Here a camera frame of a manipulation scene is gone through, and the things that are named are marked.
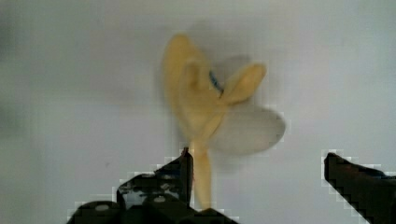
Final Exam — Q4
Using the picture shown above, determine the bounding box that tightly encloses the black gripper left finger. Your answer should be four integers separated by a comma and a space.
66, 147, 238, 224

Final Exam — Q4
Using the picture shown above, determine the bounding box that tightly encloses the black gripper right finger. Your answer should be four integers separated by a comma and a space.
324, 153, 396, 224

